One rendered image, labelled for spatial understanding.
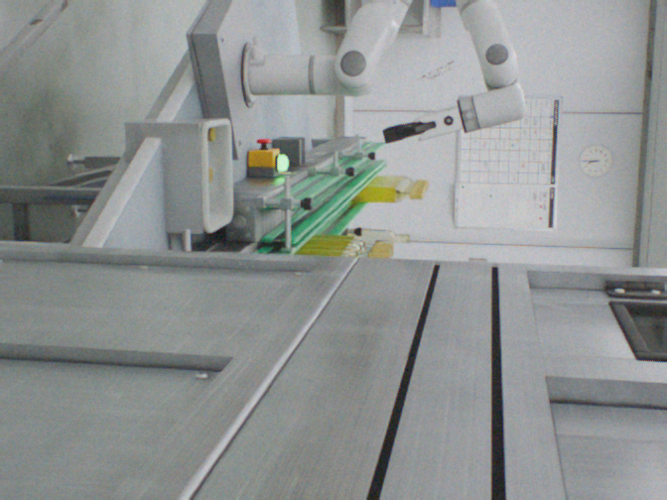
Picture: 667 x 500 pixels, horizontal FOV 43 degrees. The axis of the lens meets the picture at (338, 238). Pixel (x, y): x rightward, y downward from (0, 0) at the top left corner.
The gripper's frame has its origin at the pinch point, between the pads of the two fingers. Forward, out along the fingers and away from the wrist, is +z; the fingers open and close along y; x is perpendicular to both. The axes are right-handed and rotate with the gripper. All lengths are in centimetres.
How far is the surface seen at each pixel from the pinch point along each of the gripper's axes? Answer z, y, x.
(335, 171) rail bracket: 25, 53, -8
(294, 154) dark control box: 38, 61, -1
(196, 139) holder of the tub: 34.7, -25.9, 9.7
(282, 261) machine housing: 4, -94, -7
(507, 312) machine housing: -20, -111, -13
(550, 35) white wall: -79, 591, 23
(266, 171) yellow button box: 40, 34, -3
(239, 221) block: 36.9, -7.5, -10.0
